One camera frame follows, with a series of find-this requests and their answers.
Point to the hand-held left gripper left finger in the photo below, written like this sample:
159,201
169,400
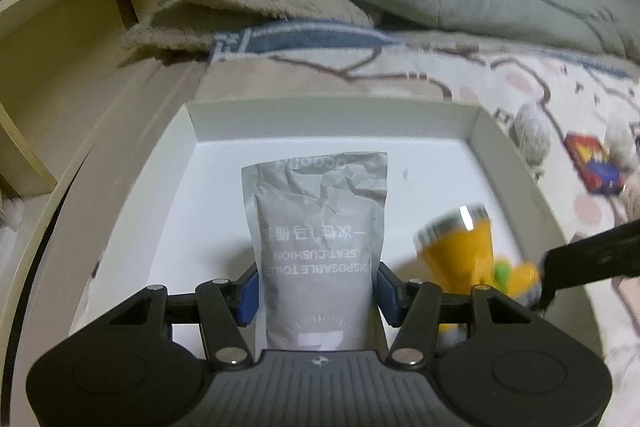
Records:
247,299

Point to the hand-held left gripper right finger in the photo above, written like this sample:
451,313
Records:
387,299

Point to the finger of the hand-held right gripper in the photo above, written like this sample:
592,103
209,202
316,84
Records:
590,262

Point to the yellow plastic flashlight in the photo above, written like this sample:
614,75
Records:
460,257

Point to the colourful card box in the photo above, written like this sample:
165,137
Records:
595,164

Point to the grey crinkled pouch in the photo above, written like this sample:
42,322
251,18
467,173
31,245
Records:
315,217

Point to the white cardboard box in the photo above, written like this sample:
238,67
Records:
210,187

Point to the grey plush ball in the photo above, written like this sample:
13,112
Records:
532,132
622,139

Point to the printed blanket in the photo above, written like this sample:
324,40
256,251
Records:
500,77

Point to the white plastic bag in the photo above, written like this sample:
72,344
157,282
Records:
11,212

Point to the beige fluffy blanket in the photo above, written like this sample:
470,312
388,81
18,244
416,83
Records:
240,7

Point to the wooden headboard shelf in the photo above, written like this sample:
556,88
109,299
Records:
60,32

